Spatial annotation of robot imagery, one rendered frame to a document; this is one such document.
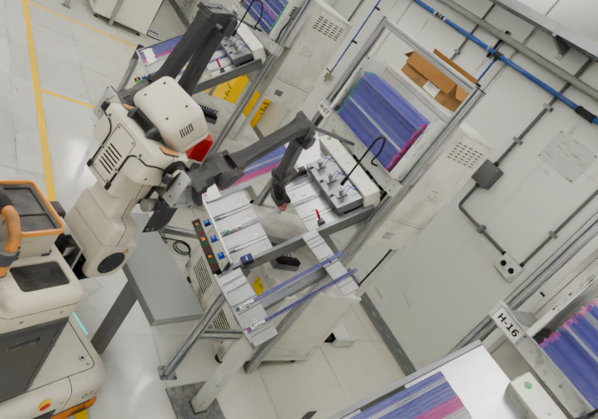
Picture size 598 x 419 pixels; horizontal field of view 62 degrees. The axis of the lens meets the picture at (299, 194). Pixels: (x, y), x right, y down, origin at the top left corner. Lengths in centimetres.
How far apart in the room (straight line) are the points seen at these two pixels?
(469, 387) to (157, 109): 140
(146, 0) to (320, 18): 347
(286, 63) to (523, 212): 185
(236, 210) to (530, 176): 204
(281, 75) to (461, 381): 232
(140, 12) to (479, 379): 565
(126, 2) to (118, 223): 494
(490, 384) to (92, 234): 147
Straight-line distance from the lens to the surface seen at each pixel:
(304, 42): 347
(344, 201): 233
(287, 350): 303
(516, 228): 362
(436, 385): 193
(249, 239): 233
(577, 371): 185
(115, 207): 177
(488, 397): 196
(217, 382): 248
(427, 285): 389
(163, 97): 166
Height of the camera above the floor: 194
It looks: 22 degrees down
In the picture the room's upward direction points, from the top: 36 degrees clockwise
